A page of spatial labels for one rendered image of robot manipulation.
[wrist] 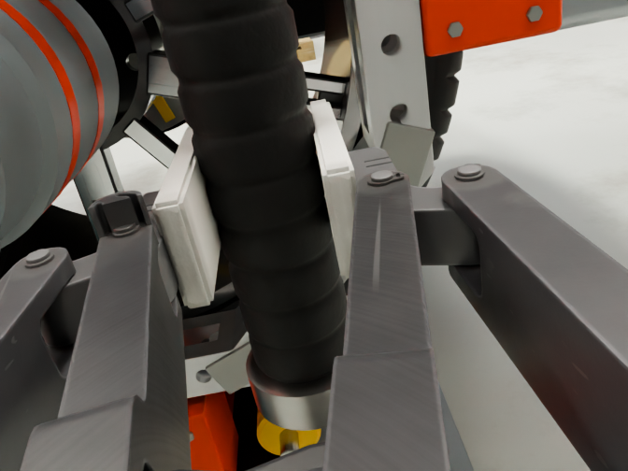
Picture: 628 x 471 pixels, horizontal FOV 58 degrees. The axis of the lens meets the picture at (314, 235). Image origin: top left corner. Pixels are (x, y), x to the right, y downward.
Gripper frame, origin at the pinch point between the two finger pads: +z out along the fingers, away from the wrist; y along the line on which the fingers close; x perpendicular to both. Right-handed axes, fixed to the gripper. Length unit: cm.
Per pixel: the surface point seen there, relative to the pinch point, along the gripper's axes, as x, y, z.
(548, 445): -83, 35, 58
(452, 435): -75, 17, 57
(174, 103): -10, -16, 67
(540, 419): -83, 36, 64
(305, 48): -72, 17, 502
